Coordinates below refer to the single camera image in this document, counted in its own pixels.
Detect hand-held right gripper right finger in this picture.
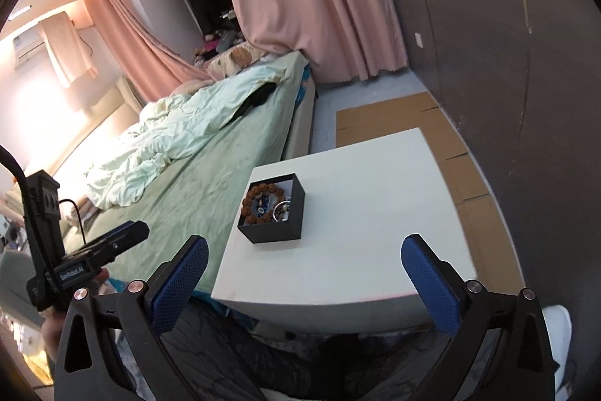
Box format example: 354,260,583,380
400,234,564,401

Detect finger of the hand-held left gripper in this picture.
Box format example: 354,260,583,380
80,220,150,270

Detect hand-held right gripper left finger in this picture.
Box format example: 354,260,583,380
54,235,212,401

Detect brown wooden bead bracelet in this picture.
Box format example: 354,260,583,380
241,181,285,224

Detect black jewelry box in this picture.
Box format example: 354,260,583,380
237,172,307,244

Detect person's left hand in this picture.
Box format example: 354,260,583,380
41,267,111,357

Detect bed with green sheet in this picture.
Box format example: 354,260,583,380
61,51,319,289

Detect white table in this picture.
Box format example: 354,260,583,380
210,127,480,331

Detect person's dark patterned trousers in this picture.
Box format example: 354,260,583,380
117,288,470,401

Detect white shoe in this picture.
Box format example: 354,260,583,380
542,304,576,387

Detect pale green duvet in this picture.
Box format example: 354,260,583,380
85,65,287,209

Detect beige padded headboard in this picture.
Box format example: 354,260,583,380
110,77,151,124

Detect flattened cardboard sheet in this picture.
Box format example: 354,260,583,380
335,92,527,284

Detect pink hanging cloth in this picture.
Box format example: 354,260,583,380
38,12,98,90

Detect narrow pink curtain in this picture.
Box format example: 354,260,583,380
80,0,212,101

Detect black garment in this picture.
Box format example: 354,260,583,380
235,82,278,118

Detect printed cream pillow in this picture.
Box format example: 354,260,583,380
207,44,266,77

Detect pile of assorted clothes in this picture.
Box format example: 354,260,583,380
192,13,245,64

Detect black cable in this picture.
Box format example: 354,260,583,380
0,145,88,244

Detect wall air conditioner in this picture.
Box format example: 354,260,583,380
12,20,62,64

